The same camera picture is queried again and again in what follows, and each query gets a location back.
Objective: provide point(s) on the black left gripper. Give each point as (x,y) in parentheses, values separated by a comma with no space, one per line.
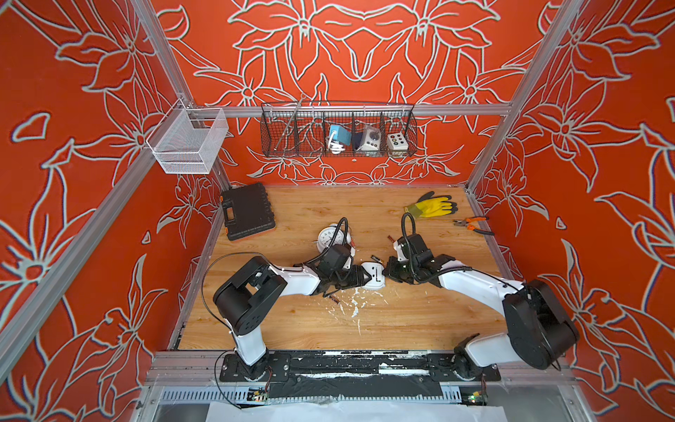
(357,279)

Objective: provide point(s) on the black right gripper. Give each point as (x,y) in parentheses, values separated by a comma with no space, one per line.
(389,270)

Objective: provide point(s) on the white square alarm clock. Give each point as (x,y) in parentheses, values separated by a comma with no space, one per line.
(375,272)

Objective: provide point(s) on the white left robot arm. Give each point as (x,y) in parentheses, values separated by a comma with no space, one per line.
(247,297)

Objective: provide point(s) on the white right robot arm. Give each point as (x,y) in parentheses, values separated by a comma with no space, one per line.
(538,328)

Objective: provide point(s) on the white round twin-bell alarm clock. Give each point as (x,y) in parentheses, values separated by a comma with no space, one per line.
(329,237)

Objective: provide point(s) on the yellow black work glove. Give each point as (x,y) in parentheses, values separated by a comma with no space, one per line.
(431,205)

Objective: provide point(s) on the beige button box in basket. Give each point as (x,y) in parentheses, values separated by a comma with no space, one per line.
(397,145)

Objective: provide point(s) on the black plastic tool case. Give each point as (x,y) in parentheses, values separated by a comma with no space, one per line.
(247,211)

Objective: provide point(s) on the white socket adapter in basket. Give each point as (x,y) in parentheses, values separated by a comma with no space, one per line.
(368,141)

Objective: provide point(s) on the blue white item in basket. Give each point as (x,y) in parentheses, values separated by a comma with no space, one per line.
(338,139)

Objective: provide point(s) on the orange handled pliers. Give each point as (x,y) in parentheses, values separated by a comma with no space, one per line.
(473,224)

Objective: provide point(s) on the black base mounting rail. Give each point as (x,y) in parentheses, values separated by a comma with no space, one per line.
(356,375)

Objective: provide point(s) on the black wire wall basket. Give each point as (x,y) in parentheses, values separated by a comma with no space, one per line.
(299,129)

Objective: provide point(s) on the clear plastic wall bin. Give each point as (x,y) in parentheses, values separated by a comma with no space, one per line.
(180,148)

